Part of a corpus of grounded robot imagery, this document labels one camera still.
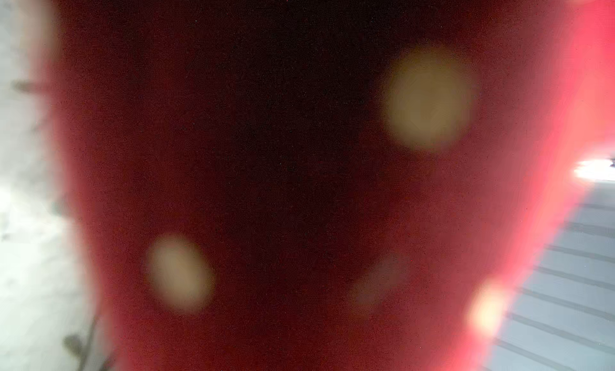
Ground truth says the red polka dot skirt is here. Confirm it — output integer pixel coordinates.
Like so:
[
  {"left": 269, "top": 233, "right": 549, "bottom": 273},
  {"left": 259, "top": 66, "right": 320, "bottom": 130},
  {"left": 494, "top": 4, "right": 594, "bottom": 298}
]
[{"left": 43, "top": 0, "right": 614, "bottom": 370}]

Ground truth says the floral table mat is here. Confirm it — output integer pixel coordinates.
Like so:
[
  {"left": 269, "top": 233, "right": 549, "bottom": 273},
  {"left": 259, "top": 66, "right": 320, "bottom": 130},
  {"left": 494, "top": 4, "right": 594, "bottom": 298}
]
[{"left": 1, "top": 0, "right": 116, "bottom": 370}]

